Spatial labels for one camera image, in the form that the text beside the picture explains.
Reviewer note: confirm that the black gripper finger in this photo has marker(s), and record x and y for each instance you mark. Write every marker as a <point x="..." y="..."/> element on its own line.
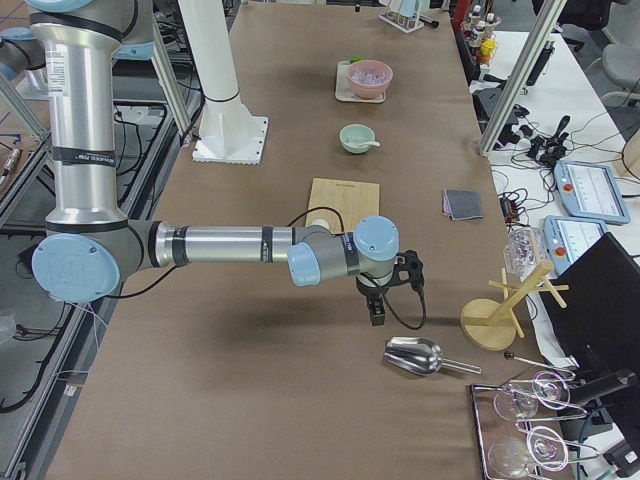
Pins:
<point x="376" y="307"/>

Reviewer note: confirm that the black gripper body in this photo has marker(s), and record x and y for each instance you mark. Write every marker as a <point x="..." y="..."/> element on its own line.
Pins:
<point x="369" y="290"/>

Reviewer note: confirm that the white ceramic spoon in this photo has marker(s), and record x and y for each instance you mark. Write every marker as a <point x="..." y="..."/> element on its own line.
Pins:
<point x="366" y="144"/>

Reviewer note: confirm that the metal ice scoop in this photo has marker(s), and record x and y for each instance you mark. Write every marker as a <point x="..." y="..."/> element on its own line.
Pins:
<point x="422" y="356"/>

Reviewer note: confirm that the mint green bowl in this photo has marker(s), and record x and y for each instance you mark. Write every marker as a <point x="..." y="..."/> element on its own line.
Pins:
<point x="353" y="138"/>

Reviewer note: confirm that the pink bowl of ice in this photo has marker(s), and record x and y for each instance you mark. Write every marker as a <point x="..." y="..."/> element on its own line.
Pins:
<point x="368" y="78"/>

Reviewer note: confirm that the grey folded cloth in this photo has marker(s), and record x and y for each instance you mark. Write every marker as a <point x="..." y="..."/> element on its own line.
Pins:
<point x="461" y="205"/>

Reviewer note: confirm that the bamboo cutting board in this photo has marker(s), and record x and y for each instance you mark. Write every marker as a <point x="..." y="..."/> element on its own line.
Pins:
<point x="353" y="200"/>

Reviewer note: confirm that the white garlic bulb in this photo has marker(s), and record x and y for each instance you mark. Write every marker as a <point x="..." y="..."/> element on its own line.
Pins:
<point x="320" y="223"/>

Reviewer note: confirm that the wooden cup tree stand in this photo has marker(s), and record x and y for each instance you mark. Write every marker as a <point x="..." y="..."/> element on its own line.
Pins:
<point x="494" y="326"/>

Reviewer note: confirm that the blue teach pendant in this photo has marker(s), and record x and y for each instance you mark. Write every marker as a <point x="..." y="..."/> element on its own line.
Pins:
<point x="590" y="191"/>
<point x="567" y="238"/>

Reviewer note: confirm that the wine glass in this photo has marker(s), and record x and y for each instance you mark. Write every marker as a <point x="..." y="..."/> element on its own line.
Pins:
<point x="532" y="454"/>
<point x="520" y="399"/>

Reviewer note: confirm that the cream rectangular tray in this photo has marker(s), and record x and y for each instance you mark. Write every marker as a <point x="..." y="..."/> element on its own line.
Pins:
<point x="343" y="90"/>

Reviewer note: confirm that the black monitor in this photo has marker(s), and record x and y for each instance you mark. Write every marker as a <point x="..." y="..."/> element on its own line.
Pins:
<point x="599" y="327"/>

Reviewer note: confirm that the black wire glass rack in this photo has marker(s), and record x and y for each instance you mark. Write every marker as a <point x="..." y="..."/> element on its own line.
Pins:
<point x="583" y="404"/>

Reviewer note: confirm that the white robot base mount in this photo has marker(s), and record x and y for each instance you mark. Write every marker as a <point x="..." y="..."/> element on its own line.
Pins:
<point x="228" y="132"/>

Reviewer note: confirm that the white wire dish rack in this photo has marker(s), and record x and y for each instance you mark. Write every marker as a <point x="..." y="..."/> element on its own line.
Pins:
<point x="407" y="15"/>

